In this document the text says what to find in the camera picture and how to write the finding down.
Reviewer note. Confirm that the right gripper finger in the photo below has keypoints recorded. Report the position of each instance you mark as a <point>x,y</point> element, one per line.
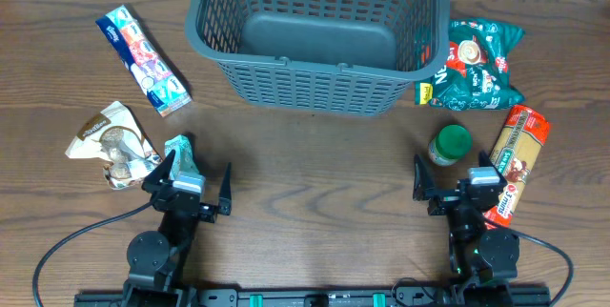
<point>485,161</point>
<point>424,184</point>

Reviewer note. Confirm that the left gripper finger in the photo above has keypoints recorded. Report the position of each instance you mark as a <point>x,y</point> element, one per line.
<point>225,193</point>
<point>160,175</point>

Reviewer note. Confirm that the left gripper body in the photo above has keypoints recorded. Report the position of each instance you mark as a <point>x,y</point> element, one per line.
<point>208,214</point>

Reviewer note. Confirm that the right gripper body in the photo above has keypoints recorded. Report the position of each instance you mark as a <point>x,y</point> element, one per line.
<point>457,202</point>

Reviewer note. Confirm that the orange spaghetti pack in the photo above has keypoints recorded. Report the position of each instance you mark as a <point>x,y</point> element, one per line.
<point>523,135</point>

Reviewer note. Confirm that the green lidded jar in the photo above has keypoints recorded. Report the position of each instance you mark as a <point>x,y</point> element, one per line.
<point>451,144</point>

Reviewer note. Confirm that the green coffee bag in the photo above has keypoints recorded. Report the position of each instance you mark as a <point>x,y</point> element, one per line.
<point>476,75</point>

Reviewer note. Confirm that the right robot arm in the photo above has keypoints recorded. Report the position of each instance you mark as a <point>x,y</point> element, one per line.
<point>484,258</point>

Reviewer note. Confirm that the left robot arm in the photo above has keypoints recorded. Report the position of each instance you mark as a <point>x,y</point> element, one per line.
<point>157,258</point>

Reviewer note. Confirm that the Kleenex tissue pack strip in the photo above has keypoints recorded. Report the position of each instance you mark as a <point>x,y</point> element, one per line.
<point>153,75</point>

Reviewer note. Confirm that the small teal packet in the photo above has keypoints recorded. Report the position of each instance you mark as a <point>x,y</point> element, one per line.
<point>183,158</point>

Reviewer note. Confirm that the beige snack pouch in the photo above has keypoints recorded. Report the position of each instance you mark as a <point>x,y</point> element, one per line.
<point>114,136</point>

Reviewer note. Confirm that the grey plastic basket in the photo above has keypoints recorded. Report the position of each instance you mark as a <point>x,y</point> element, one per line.
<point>338,56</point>

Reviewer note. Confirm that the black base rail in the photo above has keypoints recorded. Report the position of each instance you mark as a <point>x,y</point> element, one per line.
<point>520,296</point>

